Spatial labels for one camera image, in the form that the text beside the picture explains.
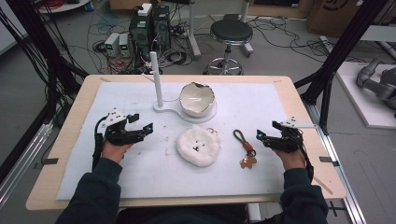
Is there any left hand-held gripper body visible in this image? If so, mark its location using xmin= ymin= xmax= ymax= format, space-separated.
xmin=98 ymin=107 xmax=148 ymax=147

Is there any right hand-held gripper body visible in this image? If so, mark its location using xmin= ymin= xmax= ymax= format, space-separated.
xmin=262 ymin=117 xmax=316 ymax=154

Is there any person's left hand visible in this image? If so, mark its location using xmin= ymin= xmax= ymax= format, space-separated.
xmin=101 ymin=139 xmax=134 ymax=164

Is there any person's right hand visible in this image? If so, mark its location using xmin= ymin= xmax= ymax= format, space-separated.
xmin=273 ymin=147 xmax=307 ymax=172

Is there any light wooden table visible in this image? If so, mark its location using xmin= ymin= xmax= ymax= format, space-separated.
xmin=25 ymin=74 xmax=347 ymax=212

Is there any white stand with pole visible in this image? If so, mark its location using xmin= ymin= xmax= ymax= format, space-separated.
xmin=148 ymin=50 xmax=219 ymax=124

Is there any white foam mat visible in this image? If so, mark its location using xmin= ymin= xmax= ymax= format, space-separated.
xmin=55 ymin=81 xmax=290 ymax=201

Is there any white fluffy plush pouch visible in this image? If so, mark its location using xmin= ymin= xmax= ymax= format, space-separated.
xmin=175 ymin=124 xmax=222 ymax=168

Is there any white eggshell shaped bowl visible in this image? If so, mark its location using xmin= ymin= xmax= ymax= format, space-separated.
xmin=178 ymin=81 xmax=217 ymax=119

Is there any grey power supply unit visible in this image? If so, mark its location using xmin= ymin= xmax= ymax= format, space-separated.
xmin=104 ymin=32 xmax=121 ymax=58
xmin=118 ymin=33 xmax=132 ymax=58

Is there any white floor platform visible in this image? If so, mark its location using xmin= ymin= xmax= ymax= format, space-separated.
xmin=335 ymin=61 xmax=396 ymax=131

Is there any black computer tower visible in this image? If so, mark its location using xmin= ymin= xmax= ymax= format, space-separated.
xmin=151 ymin=5 xmax=172 ymax=50
xmin=128 ymin=12 xmax=154 ymax=54

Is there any person's dark clothed torso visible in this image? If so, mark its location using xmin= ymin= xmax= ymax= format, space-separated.
xmin=116 ymin=204 xmax=250 ymax=224

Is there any white metal stand leg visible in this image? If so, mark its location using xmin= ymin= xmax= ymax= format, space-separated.
xmin=238 ymin=0 xmax=254 ymax=58
xmin=186 ymin=0 xmax=203 ymax=60

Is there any black round stool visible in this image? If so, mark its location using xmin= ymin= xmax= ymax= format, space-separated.
xmin=203 ymin=18 xmax=254 ymax=76

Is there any white box on tower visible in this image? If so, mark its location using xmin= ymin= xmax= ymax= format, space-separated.
xmin=136 ymin=2 xmax=153 ymax=18

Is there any cardboard box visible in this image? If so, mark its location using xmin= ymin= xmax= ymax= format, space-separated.
xmin=305 ymin=0 xmax=366 ymax=35

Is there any bear charm keychain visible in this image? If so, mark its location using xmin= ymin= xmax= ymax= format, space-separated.
xmin=232 ymin=128 xmax=259 ymax=170

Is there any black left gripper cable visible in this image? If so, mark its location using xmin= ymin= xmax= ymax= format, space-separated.
xmin=92 ymin=115 xmax=108 ymax=172

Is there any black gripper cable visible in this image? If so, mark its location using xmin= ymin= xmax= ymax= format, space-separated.
xmin=92 ymin=115 xmax=108 ymax=172
xmin=290 ymin=129 xmax=316 ymax=184

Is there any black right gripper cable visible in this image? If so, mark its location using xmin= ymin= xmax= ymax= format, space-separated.
xmin=290 ymin=129 xmax=316 ymax=184

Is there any aluminium rail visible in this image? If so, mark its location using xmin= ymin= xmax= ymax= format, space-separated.
xmin=0 ymin=121 xmax=54 ymax=207
xmin=304 ymin=102 xmax=368 ymax=224

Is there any tangle of floor cables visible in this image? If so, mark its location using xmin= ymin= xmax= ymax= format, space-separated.
xmin=86 ymin=12 xmax=194 ymax=75

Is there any black floor cable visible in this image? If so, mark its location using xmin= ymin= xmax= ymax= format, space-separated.
xmin=248 ymin=15 xmax=370 ymax=63

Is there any black metal frame with cables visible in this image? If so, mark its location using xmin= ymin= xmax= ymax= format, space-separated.
xmin=0 ymin=0 xmax=91 ymax=185

